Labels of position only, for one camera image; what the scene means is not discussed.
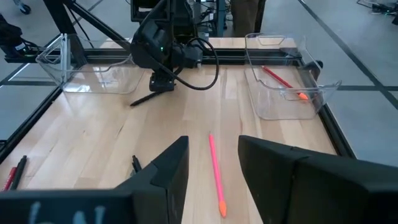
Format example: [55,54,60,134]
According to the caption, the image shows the black marker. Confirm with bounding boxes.
[9,155,28,191]

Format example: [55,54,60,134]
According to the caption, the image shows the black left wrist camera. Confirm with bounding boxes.
[182,45,204,68]

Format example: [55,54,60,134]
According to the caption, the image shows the red pencil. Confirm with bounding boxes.
[261,65,309,101]

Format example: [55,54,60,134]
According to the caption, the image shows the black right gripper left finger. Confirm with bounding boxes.
[0,136,190,224]

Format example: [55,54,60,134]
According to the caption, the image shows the person's brown shoes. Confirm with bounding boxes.
[229,0,267,38]

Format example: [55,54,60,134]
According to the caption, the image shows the black left camera cable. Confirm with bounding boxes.
[169,37,220,91]

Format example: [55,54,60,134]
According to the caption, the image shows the clear plastic bin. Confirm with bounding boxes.
[35,32,146,95]
[244,32,343,121]

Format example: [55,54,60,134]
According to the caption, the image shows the black pen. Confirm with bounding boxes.
[129,90,165,108]

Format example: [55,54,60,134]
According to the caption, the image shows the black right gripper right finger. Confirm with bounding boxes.
[238,135,398,224]

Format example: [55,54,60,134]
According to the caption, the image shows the dark grey pen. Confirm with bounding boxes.
[131,154,142,174]

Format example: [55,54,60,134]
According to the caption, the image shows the person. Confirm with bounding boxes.
[12,0,32,16]

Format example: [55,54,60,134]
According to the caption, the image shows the black frame bracket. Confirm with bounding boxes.
[300,58,325,82]

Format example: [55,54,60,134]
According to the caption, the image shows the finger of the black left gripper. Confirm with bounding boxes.
[162,70,175,93]
[149,70,163,93]

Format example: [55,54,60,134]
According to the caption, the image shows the red marker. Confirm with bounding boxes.
[208,133,228,218]
[1,166,18,192]

